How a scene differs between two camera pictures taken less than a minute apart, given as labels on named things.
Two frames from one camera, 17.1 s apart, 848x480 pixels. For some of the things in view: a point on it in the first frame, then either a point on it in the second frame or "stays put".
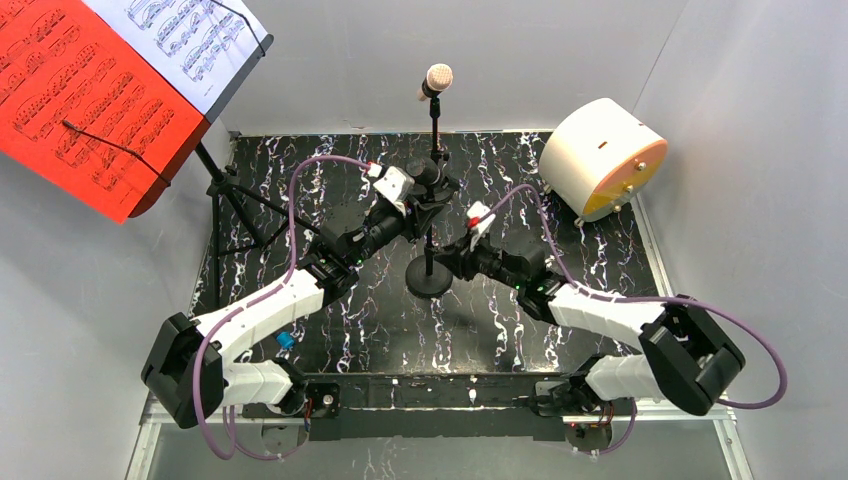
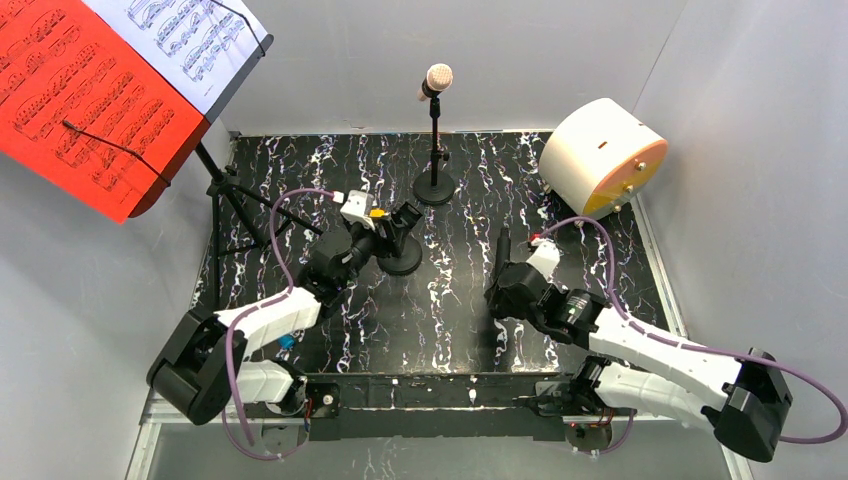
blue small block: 285,339 stays put
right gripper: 468,258 → 502,281
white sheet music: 197,46 stays put
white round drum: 600,158 stays put
